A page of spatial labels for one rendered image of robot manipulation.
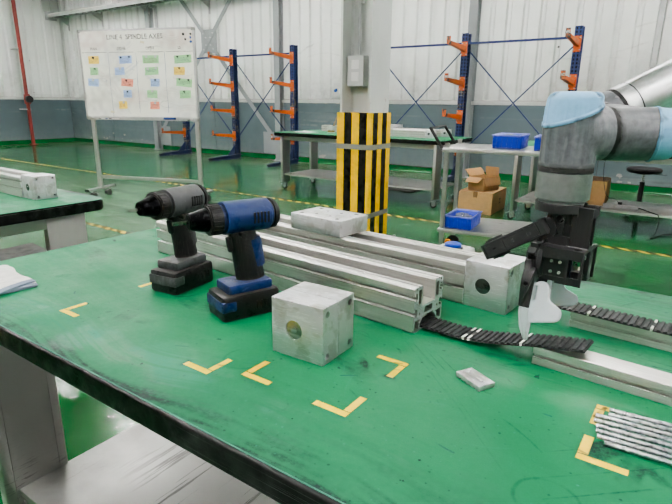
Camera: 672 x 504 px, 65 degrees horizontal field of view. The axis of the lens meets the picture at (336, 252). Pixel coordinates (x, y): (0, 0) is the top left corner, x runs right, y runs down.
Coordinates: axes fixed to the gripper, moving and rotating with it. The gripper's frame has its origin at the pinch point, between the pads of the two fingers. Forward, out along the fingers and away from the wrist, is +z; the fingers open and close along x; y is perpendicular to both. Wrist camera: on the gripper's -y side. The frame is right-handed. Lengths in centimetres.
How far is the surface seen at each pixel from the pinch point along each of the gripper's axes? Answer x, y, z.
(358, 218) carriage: 21, -51, -6
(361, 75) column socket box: 261, -232, -54
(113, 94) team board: 249, -586, -39
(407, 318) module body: -4.9, -19.8, 3.2
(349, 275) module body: -4.9, -33.0, -1.9
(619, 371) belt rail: -2.0, 13.7, 2.8
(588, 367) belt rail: -1.9, 9.6, 3.6
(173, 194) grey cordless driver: -19, -68, -15
